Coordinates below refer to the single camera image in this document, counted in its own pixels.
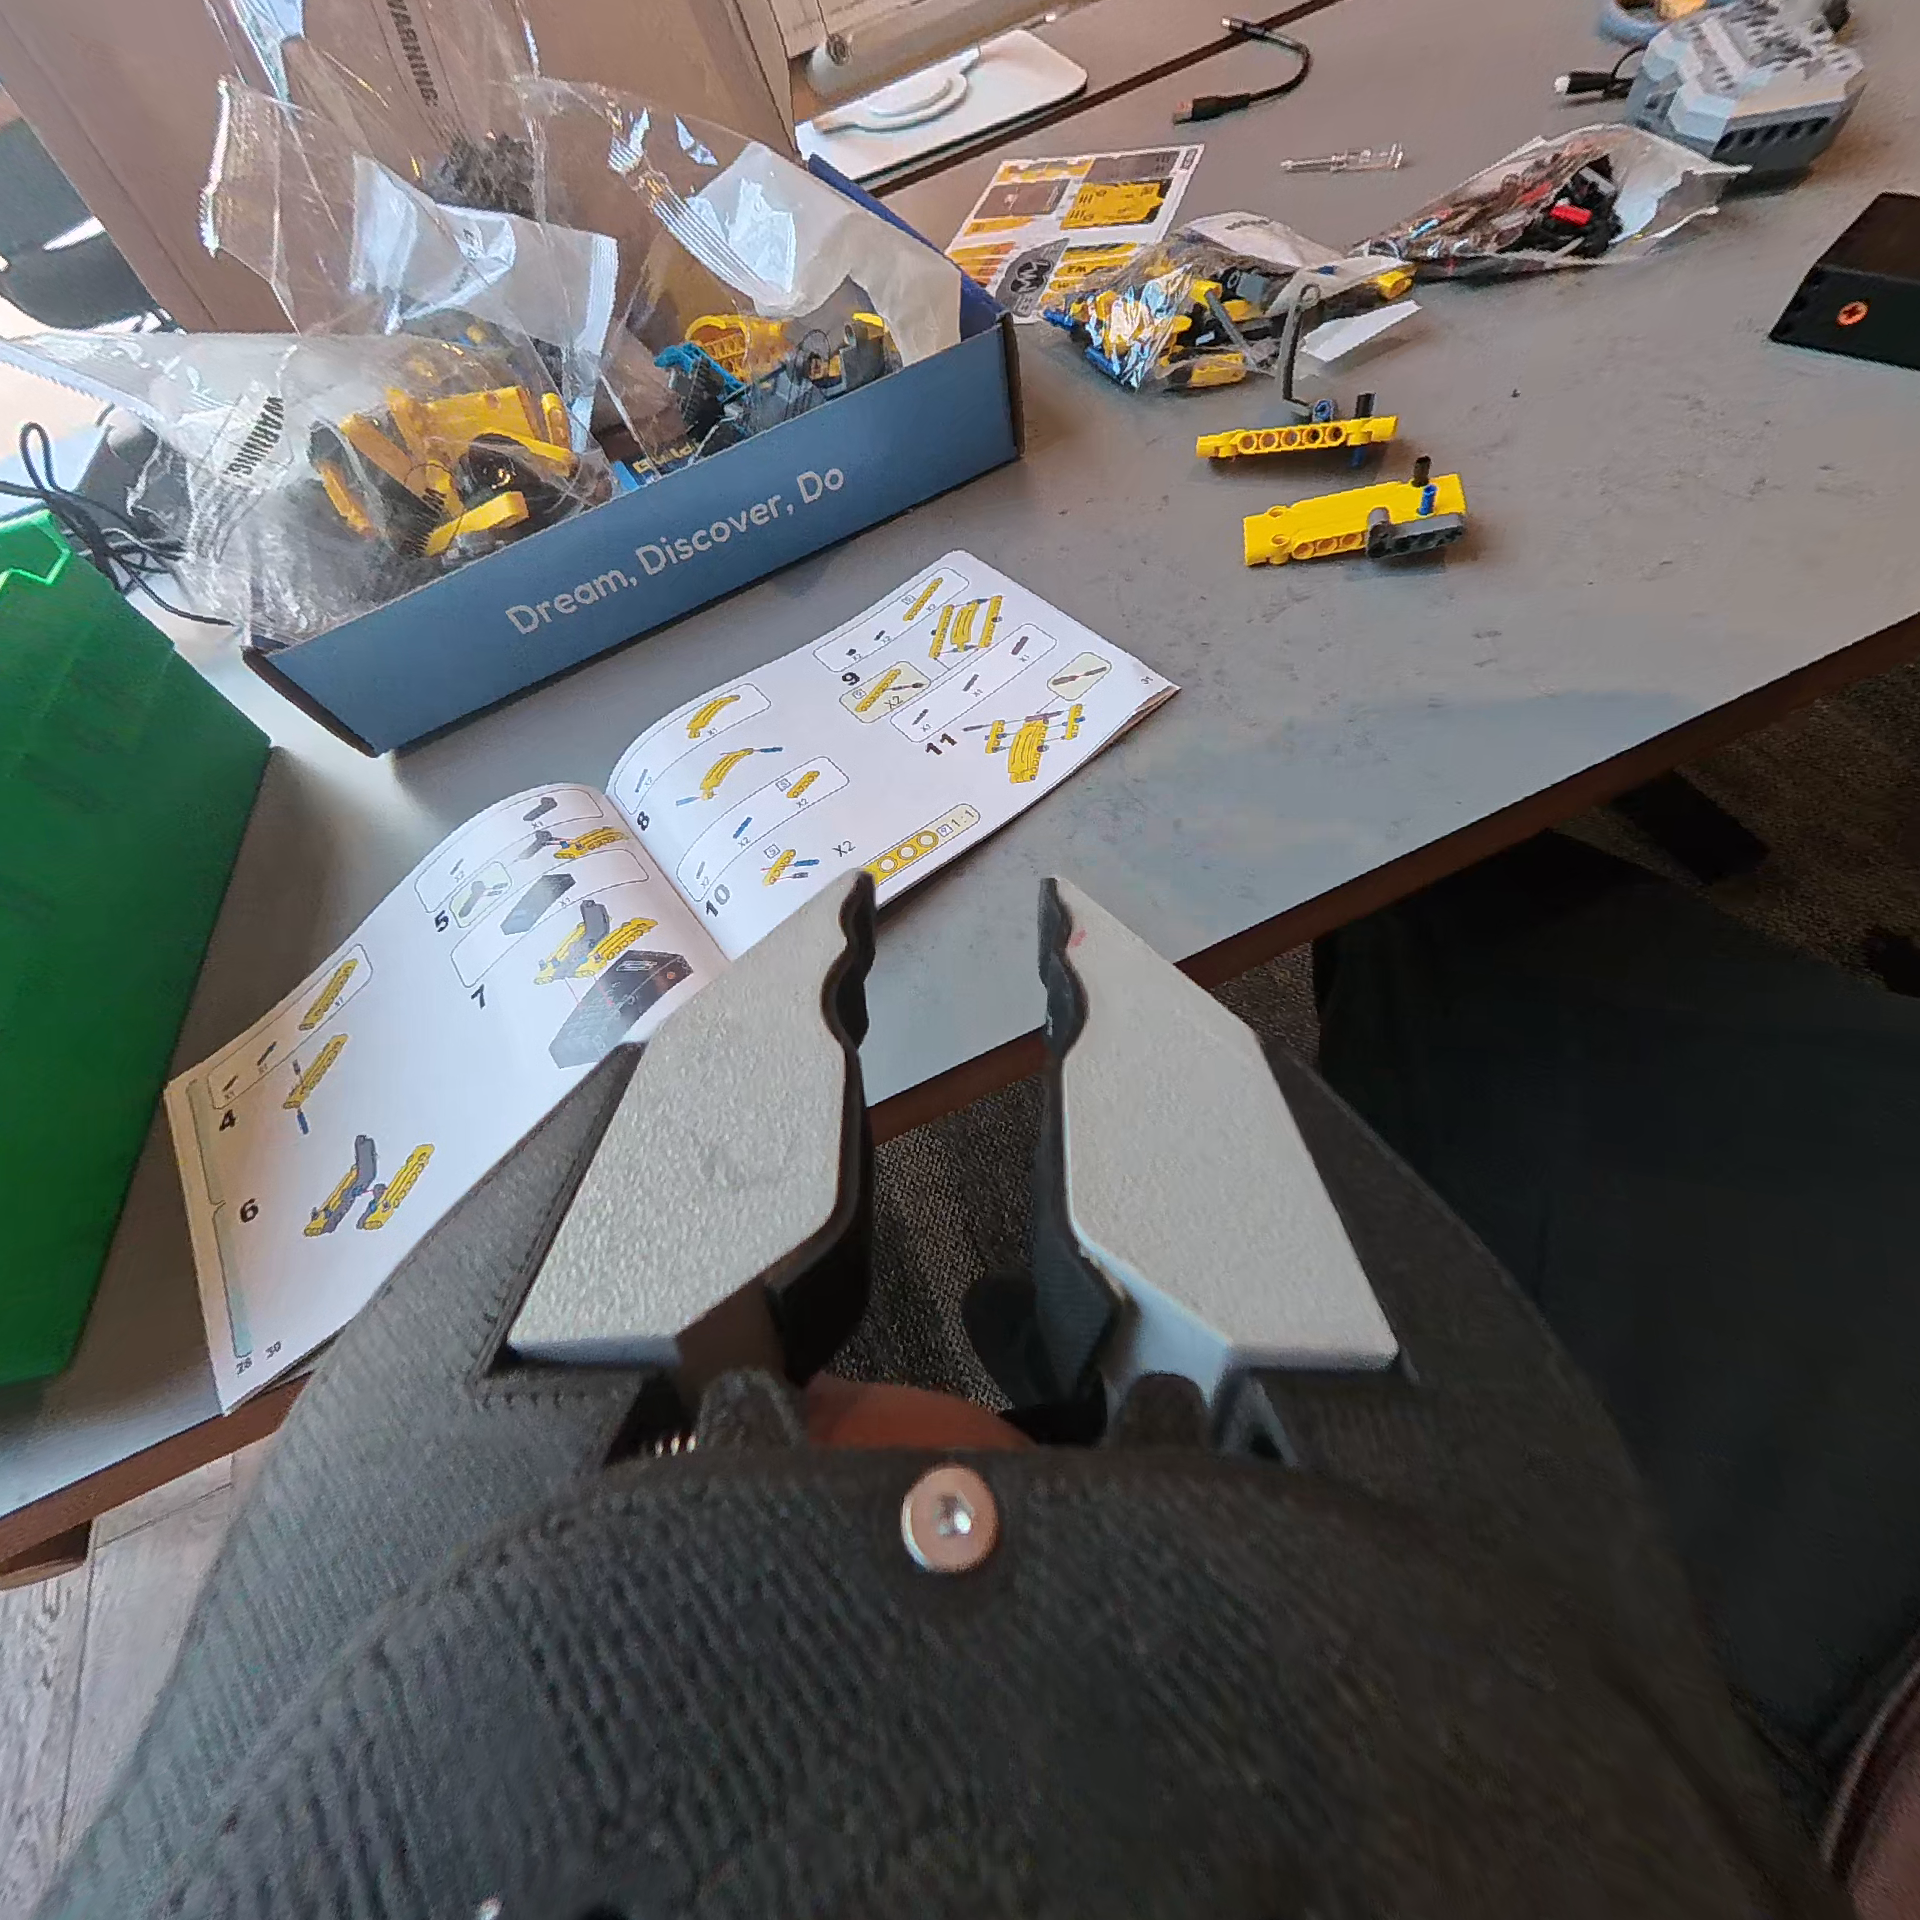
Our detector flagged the thin black cable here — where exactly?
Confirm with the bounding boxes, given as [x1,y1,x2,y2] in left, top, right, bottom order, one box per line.
[15,423,232,624]

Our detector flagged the person's black trousers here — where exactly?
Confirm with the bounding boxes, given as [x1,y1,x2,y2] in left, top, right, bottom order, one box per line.
[1311,831,1920,1772]

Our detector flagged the grey motor hub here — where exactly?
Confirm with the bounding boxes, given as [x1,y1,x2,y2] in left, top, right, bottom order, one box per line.
[1628,0,1869,166]

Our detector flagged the crumpled clear plastic bag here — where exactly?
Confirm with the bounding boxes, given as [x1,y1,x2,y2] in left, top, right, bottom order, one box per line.
[201,0,968,452]

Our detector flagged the person's brown sweater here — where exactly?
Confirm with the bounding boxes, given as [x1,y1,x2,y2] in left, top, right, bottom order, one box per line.
[1822,1633,1920,1920]

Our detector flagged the small clear bag yellow parts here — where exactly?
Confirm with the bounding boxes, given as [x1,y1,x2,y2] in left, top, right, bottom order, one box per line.
[1043,213,1419,394]

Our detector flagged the grey desk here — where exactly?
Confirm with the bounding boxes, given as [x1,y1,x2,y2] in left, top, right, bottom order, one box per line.
[0,0,1920,1577]

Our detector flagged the open instruction booklet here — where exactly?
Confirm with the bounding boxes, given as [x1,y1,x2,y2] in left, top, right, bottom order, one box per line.
[164,550,1181,1415]

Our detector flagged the brown cardboard box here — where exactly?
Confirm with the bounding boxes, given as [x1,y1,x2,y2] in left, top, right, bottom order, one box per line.
[0,0,797,332]

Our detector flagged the white monitor stand base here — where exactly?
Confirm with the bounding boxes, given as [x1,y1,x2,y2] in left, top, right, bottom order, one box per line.
[796,29,1088,190]

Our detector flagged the yellow panel with curved grey panel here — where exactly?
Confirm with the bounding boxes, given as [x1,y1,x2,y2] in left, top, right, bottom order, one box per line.
[1196,280,1408,466]

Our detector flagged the large clear bag of parts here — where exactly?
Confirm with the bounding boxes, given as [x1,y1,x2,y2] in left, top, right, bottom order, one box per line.
[0,328,617,617]

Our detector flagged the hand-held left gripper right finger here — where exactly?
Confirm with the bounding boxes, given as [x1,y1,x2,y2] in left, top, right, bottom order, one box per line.
[1031,877,1408,1465]

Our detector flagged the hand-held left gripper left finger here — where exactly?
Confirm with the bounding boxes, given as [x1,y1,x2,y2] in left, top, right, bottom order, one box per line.
[503,872,879,1390]

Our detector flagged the clear bag black red parts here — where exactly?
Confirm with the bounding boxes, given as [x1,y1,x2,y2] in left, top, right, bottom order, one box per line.
[1357,127,1748,282]

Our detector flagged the blue cardboard kit box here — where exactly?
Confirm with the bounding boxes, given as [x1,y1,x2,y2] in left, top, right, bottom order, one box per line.
[239,141,1024,753]

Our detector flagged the green box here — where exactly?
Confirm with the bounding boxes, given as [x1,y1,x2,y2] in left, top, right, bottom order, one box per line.
[0,510,275,1390]

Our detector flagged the yellow panel with grey beam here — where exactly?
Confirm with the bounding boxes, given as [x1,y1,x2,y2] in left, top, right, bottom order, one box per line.
[1240,456,1470,575]

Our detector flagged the sticker sheet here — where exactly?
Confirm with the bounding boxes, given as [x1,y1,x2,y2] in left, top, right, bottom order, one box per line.
[944,143,1206,325]

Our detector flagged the black usb cable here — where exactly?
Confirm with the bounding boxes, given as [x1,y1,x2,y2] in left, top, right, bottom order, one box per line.
[1172,15,1315,126]

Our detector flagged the black box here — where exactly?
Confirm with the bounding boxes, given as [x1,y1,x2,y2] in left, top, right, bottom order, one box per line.
[1766,192,1920,374]

